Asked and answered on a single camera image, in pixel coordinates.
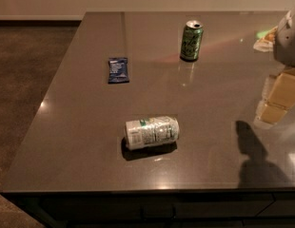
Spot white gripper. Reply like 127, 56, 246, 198
254, 5, 295, 129

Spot white 7up can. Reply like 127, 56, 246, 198
125, 116, 180, 150

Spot green soda can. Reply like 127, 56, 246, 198
180, 20, 204, 62

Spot yellow-white chip bag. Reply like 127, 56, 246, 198
253, 27, 277, 52

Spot dark table cabinet base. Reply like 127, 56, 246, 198
0, 191, 295, 228

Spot blue snack packet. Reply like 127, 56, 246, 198
108, 57, 129, 84

